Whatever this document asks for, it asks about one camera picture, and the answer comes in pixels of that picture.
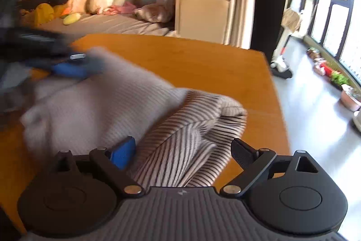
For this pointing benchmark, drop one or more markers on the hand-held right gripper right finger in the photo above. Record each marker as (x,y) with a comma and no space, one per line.
(241,156)

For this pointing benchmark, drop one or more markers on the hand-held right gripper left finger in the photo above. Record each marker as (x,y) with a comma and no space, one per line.
(124,153)

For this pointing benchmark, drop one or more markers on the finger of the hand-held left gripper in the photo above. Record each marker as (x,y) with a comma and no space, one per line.
(70,70)

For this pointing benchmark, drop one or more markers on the striped grey sweater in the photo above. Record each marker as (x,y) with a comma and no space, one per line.
(174,128)

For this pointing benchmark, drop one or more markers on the yellow plush toy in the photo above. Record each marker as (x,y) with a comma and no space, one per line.
(43,13)

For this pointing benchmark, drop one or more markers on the orange plush toy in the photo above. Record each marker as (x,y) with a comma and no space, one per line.
(65,13)

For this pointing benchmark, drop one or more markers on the yellow-green plush toy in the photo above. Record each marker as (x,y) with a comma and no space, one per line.
(72,18)

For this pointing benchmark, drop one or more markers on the grey sofa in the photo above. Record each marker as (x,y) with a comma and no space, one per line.
(112,23)

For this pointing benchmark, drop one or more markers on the pink garment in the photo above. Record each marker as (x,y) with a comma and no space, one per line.
(121,8)

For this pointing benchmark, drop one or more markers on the pink floral pillow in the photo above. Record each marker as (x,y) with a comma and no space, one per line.
(155,12)

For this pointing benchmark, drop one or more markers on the pink shoes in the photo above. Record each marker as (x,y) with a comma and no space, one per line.
(318,68)

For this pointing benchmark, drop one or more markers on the white upright vacuum cleaner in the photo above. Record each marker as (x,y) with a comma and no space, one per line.
(284,43)

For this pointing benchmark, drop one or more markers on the red pot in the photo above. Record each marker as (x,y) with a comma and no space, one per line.
(327,69)

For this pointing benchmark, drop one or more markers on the pink basin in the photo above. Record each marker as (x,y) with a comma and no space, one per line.
(349,99)

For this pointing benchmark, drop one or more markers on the small green potted plant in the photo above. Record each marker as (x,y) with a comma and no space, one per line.
(339,80)

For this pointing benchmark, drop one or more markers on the brown shoes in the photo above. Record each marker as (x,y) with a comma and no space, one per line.
(313,53)

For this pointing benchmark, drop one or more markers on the beige cloth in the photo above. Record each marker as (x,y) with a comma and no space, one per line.
(292,19)

